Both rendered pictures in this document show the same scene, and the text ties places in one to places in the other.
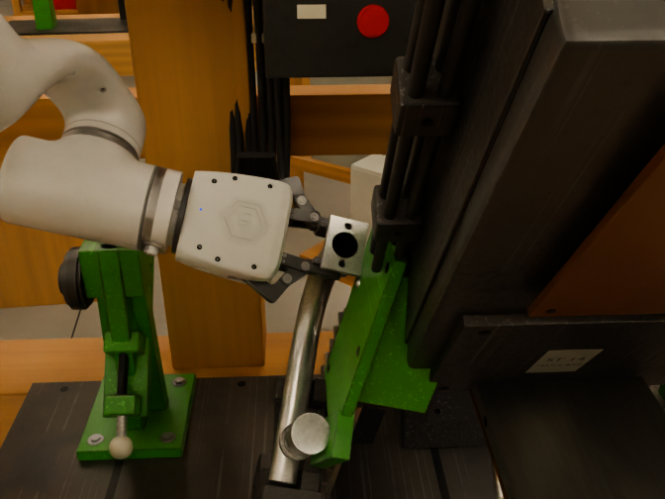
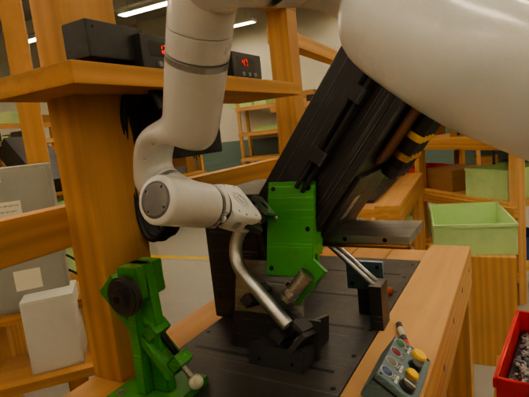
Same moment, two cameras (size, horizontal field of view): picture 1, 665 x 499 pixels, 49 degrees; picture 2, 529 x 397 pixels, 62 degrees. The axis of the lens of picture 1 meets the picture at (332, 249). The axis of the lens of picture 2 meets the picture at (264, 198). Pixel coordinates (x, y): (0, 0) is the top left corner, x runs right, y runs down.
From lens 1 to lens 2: 82 cm
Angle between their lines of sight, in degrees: 57
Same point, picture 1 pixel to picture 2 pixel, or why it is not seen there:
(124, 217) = (217, 201)
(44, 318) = not seen: outside the picture
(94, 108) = (165, 162)
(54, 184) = (193, 189)
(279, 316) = not seen: outside the picture
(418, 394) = (319, 244)
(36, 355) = not seen: outside the picture
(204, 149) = (124, 219)
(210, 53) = (122, 163)
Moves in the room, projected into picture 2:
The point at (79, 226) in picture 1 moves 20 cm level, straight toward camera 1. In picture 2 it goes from (203, 210) to (319, 202)
